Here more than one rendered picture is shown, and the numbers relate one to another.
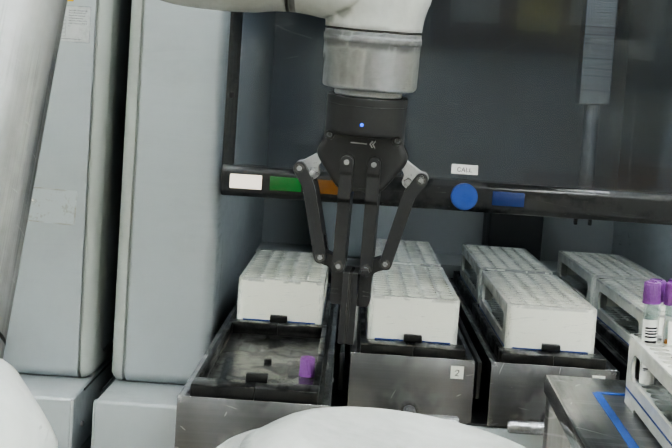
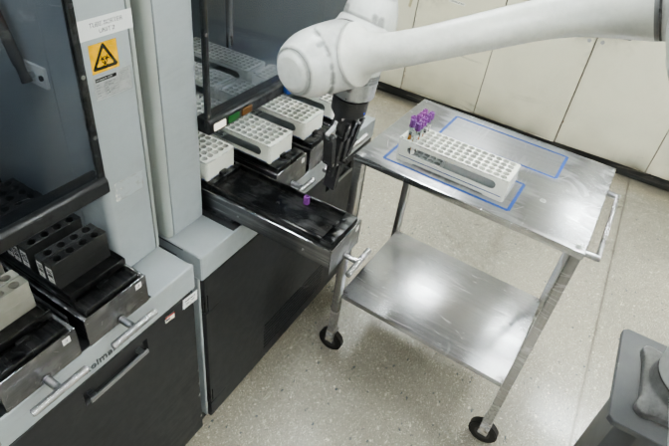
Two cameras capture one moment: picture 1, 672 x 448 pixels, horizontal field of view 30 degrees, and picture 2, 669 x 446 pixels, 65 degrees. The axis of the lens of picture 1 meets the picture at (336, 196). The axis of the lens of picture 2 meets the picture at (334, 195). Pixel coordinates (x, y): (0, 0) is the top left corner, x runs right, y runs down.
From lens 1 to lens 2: 1.24 m
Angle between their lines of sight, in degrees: 67
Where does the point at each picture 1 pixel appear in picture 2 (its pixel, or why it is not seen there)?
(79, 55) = (128, 97)
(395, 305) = (277, 145)
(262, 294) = (215, 164)
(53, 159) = (126, 161)
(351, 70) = (368, 96)
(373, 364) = (283, 174)
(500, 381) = (312, 154)
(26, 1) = not seen: outside the picture
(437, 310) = (288, 138)
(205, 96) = (190, 89)
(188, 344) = (196, 204)
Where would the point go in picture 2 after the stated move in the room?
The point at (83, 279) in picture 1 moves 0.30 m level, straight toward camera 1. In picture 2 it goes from (149, 208) to (286, 252)
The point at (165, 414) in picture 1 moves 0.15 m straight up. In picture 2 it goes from (224, 243) to (223, 190)
